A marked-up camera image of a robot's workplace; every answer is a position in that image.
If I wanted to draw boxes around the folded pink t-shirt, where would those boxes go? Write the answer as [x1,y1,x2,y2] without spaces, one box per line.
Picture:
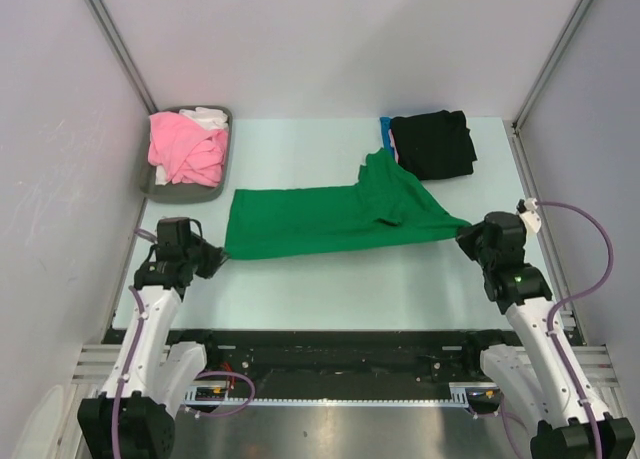
[389,129,399,163]

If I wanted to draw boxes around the grey plastic basket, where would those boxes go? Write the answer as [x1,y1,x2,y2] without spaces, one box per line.
[138,106,233,204]

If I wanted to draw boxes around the aluminium frame rail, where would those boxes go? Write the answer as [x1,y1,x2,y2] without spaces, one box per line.
[72,343,171,385]

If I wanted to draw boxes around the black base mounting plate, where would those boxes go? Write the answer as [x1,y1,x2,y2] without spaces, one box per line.
[167,329,521,380]

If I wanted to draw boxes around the folded black t-shirt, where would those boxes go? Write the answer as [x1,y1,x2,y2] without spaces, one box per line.
[391,110,477,181]

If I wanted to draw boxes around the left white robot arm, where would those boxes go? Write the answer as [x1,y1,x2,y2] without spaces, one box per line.
[77,217,226,458]

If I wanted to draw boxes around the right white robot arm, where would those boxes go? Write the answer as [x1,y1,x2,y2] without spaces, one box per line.
[456,198,636,458]

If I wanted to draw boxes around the white cable duct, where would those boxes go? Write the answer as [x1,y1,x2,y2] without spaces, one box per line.
[184,384,476,406]

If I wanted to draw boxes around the folded blue t-shirt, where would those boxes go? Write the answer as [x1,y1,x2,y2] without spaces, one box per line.
[379,116,397,157]

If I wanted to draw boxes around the green t-shirt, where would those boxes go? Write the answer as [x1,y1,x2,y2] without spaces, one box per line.
[224,149,469,260]

